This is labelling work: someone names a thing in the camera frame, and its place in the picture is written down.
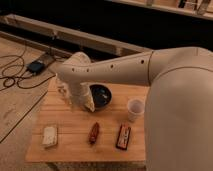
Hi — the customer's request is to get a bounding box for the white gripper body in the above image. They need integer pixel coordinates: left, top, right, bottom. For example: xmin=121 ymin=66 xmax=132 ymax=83
xmin=67 ymin=83 xmax=95 ymax=112

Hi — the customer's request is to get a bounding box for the white sponge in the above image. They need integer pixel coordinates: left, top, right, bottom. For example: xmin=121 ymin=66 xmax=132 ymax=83
xmin=42 ymin=125 xmax=57 ymax=148

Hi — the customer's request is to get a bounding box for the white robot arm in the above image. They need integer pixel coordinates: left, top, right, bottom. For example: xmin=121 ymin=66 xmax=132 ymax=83
xmin=56 ymin=47 xmax=213 ymax=171

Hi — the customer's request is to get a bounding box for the dark ceramic bowl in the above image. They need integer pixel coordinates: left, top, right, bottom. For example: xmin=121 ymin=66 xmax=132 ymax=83
xmin=90 ymin=84 xmax=112 ymax=109

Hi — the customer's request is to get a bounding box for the brown oblong object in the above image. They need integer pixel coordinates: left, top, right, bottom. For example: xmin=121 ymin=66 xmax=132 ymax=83
xmin=89 ymin=123 xmax=100 ymax=144

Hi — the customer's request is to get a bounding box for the blue power adapter box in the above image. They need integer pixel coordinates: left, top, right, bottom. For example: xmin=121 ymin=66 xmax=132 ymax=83
xmin=27 ymin=61 xmax=45 ymax=74

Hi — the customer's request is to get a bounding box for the translucent plastic cup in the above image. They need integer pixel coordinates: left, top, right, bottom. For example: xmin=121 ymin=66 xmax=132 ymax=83
xmin=127 ymin=99 xmax=145 ymax=122

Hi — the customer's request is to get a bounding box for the red black rectangular case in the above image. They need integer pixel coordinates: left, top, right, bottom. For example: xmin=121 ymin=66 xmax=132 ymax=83
xmin=116 ymin=124 xmax=131 ymax=150

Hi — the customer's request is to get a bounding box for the black floor cable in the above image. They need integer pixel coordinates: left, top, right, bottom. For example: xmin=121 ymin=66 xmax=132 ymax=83
xmin=0 ymin=43 xmax=58 ymax=144

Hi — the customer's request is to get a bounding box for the wooden beam frame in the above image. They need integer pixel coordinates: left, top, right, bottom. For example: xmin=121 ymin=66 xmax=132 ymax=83
xmin=0 ymin=14 xmax=149 ymax=56

